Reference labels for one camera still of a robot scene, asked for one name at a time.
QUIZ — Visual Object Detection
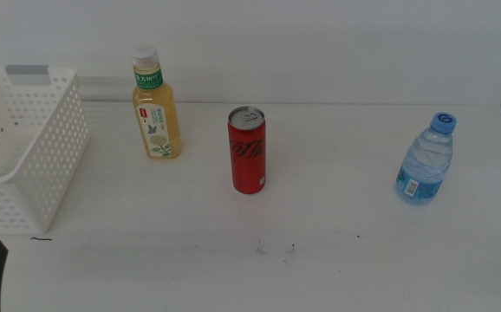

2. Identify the red cola can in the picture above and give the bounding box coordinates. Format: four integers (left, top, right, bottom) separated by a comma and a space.
227, 106, 267, 195

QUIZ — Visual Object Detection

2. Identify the yellow tea bottle green label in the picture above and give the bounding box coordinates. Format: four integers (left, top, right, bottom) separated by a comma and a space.
129, 43, 184, 160

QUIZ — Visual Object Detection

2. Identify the clear water bottle blue cap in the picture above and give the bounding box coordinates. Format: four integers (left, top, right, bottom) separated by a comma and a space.
394, 111, 458, 206

